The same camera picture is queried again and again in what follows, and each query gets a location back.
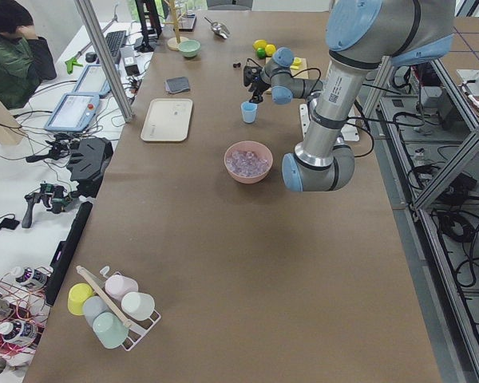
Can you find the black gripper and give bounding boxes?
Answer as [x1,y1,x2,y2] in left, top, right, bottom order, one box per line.
[243,65,263,104]

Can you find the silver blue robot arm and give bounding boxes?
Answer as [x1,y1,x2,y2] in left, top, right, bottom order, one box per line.
[243,0,455,192]

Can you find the light blue cup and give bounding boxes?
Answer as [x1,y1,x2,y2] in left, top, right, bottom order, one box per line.
[240,101,258,124]

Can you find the clear ice cube pile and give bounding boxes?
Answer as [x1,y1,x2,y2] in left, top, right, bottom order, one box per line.
[225,150,269,178]

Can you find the metal ice scoop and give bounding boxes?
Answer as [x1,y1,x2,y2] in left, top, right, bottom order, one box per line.
[204,17,230,39]

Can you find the wooden cup tree stand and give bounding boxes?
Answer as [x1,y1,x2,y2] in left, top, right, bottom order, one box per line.
[164,0,188,51]

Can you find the pink cup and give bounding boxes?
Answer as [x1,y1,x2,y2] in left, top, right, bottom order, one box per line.
[105,274,139,301]

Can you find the white cup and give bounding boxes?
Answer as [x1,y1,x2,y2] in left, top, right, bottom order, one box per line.
[121,291,156,321]

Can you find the grey cup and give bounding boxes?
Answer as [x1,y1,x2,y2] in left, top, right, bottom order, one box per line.
[82,295,108,326]

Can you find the yellow cup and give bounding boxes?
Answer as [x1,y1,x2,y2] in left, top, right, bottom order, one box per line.
[67,282,94,316]

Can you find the mint green cup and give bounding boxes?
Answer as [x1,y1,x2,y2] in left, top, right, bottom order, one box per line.
[93,312,129,349]

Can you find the green lime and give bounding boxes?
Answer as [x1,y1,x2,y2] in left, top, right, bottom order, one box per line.
[255,47,267,59]

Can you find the wooden cutting board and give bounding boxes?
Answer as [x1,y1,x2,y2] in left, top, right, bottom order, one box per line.
[261,57,314,104]

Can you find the pink bowl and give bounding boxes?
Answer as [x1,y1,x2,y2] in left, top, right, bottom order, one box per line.
[224,140,273,184]

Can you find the grey folded cloth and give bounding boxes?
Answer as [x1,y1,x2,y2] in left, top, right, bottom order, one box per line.
[165,77,191,94]

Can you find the mint green bowl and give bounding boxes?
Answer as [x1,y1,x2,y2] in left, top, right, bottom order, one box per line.
[178,39,201,58]

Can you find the cream rabbit tray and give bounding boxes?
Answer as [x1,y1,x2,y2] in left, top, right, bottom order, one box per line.
[140,98,193,143]

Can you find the black keyboard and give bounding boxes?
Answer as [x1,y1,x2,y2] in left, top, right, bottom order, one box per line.
[105,30,127,64]

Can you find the blue teach pendant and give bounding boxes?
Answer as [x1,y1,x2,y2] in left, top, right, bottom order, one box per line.
[44,93,100,132]
[73,64,111,98]

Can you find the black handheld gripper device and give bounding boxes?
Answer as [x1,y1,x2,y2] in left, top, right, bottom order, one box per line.
[22,183,80,228]

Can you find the person in green vest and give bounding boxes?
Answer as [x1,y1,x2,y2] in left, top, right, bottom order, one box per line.
[0,1,57,109]

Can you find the black flat bar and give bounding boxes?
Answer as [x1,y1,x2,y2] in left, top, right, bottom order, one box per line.
[45,202,93,307]

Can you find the black metal bracket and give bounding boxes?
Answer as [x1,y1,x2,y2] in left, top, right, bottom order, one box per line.
[66,137,113,198]

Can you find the aluminium frame post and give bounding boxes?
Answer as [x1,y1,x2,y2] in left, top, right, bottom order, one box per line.
[74,0,133,123]

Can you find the white wire cup rack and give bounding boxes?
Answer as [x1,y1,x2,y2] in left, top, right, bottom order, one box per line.
[76,266,161,351]

